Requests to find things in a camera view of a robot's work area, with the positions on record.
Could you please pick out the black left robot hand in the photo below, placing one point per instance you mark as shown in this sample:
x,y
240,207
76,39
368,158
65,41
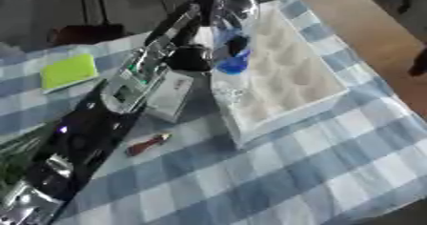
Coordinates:
x,y
186,58

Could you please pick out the clear plastic bottle blue label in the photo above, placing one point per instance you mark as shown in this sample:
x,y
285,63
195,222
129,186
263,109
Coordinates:
x,y
234,64

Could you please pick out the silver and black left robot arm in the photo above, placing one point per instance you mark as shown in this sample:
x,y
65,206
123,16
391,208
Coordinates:
x,y
83,139

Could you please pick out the small white flat box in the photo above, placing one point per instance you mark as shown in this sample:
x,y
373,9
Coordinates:
x,y
173,100

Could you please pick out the white foam tray box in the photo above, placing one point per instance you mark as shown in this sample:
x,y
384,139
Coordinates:
x,y
289,76

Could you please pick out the small brown red stick toy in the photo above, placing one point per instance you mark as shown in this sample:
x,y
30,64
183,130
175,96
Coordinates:
x,y
145,145

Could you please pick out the black tripod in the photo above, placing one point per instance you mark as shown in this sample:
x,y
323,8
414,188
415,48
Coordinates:
x,y
101,3

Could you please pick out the dark red bag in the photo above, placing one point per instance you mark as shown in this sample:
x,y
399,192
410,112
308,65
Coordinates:
x,y
86,34

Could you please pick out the green rectangular sponge pad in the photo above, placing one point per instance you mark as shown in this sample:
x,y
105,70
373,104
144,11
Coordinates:
x,y
69,71

